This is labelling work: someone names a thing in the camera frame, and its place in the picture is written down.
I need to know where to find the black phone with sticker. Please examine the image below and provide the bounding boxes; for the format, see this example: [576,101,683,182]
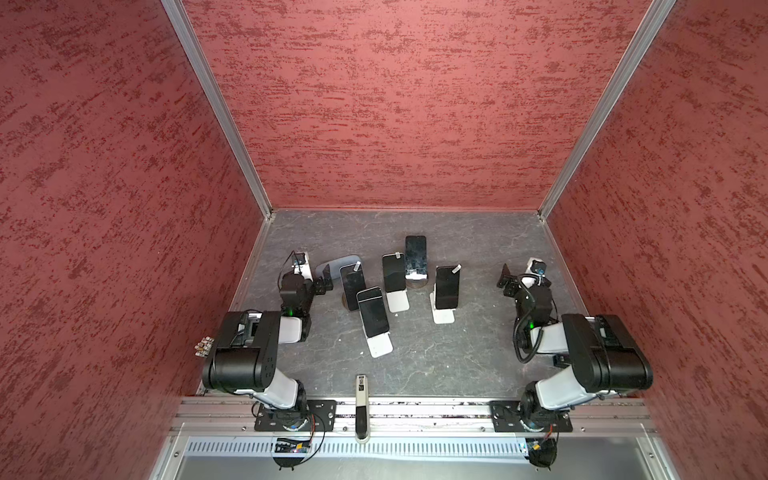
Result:
[435,264,461,310]

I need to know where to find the black phone stand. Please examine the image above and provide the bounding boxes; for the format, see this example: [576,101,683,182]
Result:
[382,252,407,294]

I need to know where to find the white phone stand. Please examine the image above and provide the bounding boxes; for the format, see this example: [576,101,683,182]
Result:
[429,291,455,325]
[386,290,410,313]
[366,332,393,359]

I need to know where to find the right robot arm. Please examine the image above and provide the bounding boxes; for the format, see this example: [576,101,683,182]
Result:
[489,258,653,434]

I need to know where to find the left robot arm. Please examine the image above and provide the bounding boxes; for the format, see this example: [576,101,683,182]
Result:
[200,268,333,431]

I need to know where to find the purple edged phone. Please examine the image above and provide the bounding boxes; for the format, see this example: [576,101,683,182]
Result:
[340,262,367,305]

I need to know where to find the black phone on wooden stand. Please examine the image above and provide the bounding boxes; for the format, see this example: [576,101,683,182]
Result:
[405,235,428,279]

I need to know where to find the grey oval pad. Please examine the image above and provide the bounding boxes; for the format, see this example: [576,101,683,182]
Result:
[315,255,362,280]

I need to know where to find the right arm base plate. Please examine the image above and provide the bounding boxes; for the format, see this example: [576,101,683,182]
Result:
[489,400,573,434]

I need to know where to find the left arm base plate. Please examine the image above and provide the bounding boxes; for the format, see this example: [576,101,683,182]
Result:
[253,399,338,433]

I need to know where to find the aluminium rail frame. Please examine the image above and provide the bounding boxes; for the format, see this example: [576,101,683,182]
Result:
[171,395,658,438]

